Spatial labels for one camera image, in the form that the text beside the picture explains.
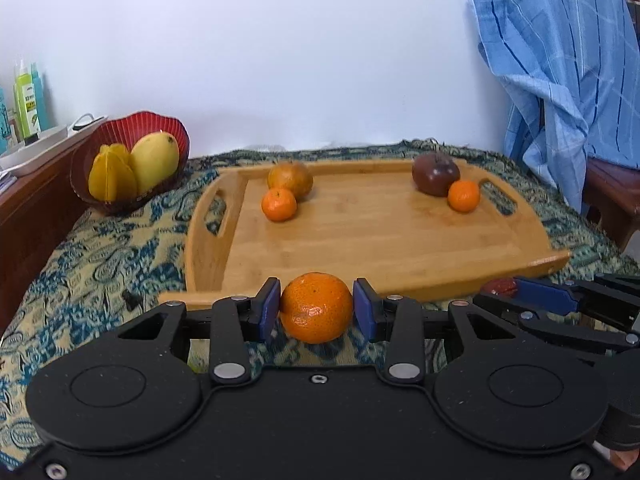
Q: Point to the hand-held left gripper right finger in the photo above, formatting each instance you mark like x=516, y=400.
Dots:
x=364, y=310

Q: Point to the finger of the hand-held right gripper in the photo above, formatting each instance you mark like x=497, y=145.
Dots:
x=550, y=296
x=550, y=325

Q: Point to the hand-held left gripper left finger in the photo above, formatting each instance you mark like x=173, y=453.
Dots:
x=271, y=310

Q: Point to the orange tangerine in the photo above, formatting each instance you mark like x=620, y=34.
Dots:
x=464, y=196
x=315, y=307
x=279, y=205

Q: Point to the dried red date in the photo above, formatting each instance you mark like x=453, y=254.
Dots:
x=500, y=287

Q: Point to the wooden serving tray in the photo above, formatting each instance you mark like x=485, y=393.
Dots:
x=375, y=230

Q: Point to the brownish mottled orange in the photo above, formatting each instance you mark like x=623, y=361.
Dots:
x=292, y=177

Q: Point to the dark red apple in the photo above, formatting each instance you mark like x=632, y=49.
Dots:
x=432, y=175

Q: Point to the small black clip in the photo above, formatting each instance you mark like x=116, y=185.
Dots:
x=131, y=300

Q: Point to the blue paisley table cloth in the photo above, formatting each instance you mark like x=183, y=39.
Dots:
x=100, y=270

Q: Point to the yellow mango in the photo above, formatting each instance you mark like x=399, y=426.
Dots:
x=155, y=160

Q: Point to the yellow starfruit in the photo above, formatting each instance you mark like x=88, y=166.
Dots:
x=112, y=172

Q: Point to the red ribbed fruit bowl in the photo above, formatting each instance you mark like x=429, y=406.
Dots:
x=125, y=127

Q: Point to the blue plaid cloth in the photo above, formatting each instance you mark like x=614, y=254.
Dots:
x=550, y=60

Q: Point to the brown wooden cabinet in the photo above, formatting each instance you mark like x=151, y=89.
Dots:
x=30, y=225

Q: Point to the white plastic tray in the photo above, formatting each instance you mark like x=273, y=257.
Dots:
x=35, y=149

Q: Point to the blue bottle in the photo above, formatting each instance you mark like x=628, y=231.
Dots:
x=42, y=100

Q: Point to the green bottle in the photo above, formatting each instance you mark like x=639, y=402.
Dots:
x=25, y=105

